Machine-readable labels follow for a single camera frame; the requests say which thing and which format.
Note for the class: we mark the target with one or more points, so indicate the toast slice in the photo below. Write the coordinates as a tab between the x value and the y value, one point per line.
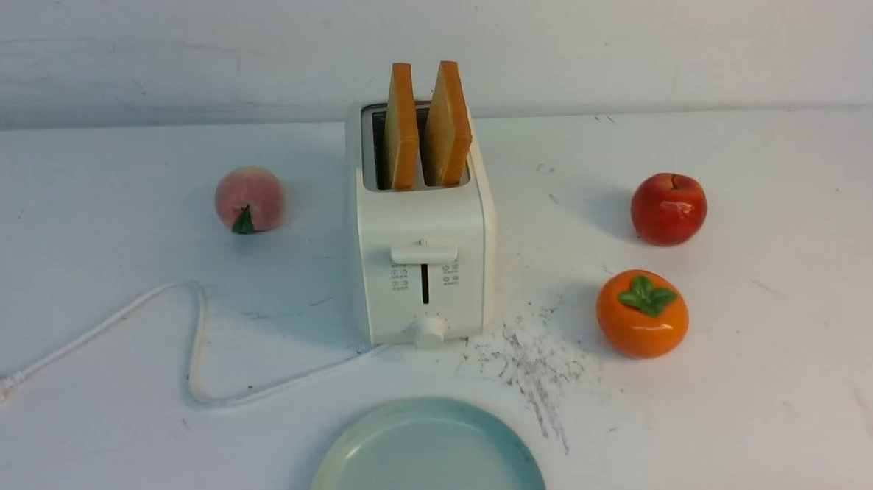
448	132
401	131

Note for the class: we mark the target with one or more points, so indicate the white two-slot toaster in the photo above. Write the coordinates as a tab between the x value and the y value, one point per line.
422	262

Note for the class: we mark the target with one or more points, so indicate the pink peach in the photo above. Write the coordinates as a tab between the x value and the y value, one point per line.
250	200

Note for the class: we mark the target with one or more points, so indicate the light blue round plate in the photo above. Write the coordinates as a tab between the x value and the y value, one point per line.
429	443

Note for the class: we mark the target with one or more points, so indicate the orange persimmon with green leaf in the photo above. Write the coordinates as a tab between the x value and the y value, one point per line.
641	314

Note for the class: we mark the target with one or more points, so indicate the red apple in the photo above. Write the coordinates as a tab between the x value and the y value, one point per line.
668	209

